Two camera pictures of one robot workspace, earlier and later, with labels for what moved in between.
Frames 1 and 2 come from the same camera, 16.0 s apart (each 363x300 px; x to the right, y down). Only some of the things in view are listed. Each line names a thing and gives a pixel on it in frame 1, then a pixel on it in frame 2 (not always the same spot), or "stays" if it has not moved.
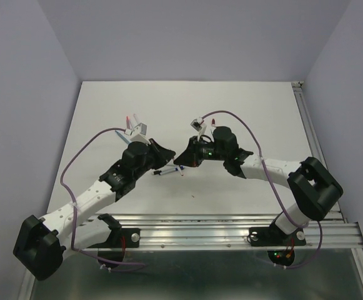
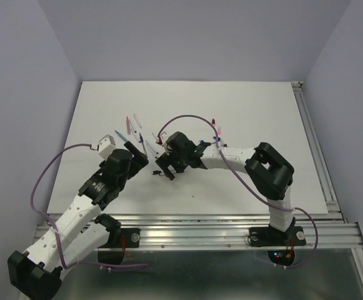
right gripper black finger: x=190 y=157 → x=163 y=161
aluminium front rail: x=231 y=232 stays
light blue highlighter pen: x=123 y=137 stays
